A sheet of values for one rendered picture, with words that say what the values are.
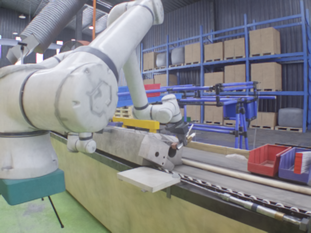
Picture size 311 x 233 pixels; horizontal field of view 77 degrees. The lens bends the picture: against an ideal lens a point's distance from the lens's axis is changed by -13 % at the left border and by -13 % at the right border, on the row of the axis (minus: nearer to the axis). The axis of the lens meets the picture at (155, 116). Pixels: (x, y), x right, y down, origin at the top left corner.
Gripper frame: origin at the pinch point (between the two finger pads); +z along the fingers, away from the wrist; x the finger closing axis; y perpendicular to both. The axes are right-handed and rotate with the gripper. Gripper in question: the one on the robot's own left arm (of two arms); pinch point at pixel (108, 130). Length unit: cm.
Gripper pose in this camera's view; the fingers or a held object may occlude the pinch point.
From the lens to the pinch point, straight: 173.0
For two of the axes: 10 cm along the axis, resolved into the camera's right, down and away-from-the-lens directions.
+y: 1.3, -9.9, 0.4
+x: -6.5, -0.5, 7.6
